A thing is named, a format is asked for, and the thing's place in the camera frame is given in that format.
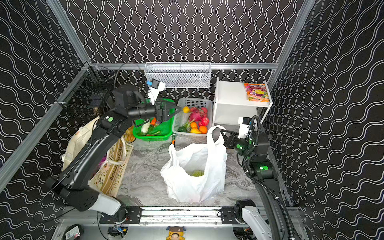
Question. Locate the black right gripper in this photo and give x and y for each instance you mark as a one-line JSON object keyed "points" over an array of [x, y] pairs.
{"points": [[230, 141]]}

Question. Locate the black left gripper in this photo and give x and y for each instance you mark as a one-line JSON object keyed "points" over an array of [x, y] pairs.
{"points": [[162, 111]]}

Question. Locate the white plastic grocery bag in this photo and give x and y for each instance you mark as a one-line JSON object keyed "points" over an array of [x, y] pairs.
{"points": [[210, 157]]}

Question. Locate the green plastic basket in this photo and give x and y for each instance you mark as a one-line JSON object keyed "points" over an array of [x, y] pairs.
{"points": [[160, 132]]}

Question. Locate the green cabbage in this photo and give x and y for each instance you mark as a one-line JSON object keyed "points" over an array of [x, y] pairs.
{"points": [[198, 173]]}

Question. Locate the cream floral tote bag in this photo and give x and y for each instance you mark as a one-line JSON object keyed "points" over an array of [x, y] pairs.
{"points": [[108, 176]]}

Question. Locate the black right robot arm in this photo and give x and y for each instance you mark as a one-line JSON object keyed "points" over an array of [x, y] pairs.
{"points": [[251, 145]]}

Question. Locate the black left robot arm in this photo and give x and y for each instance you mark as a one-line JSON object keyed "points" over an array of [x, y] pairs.
{"points": [[72, 183]]}

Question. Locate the yellow lemon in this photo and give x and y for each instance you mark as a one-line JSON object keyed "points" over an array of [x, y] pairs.
{"points": [[186, 110]]}

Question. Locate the white plastic basket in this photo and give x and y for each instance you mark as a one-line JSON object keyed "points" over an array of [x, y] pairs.
{"points": [[181, 118]]}

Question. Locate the pink dragon fruit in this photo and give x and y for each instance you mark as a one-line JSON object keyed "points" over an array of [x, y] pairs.
{"points": [[196, 115]]}

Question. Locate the orange carrot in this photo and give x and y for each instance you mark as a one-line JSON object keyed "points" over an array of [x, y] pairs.
{"points": [[153, 122]]}

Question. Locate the orange fruit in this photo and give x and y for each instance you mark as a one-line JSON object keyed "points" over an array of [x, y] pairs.
{"points": [[203, 129]]}

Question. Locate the red apple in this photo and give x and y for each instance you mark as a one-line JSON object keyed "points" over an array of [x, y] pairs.
{"points": [[204, 121]]}

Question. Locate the white daikon radish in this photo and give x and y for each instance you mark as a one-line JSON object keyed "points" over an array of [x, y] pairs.
{"points": [[145, 127]]}

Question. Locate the white two-tier shelf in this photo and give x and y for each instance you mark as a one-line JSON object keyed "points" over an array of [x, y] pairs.
{"points": [[231, 102]]}

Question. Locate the orange candy bag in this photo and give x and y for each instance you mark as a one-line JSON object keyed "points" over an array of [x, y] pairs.
{"points": [[257, 92]]}

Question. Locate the small toy figure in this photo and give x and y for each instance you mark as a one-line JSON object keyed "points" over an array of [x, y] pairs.
{"points": [[175, 233]]}

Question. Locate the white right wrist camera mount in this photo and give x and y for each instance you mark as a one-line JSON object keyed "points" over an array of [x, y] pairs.
{"points": [[244, 123]]}

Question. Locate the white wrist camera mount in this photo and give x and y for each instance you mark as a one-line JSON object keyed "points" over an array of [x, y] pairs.
{"points": [[155, 87], [244, 123]]}

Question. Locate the orange handled tool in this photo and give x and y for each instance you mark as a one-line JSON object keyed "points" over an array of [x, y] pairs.
{"points": [[174, 139]]}

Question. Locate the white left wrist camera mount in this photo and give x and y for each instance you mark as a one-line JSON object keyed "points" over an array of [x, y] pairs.
{"points": [[155, 87]]}

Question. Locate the white wire wall basket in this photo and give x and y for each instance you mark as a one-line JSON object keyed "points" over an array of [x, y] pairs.
{"points": [[180, 74]]}

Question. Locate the black wire rack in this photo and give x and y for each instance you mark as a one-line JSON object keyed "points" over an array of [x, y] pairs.
{"points": [[93, 95]]}

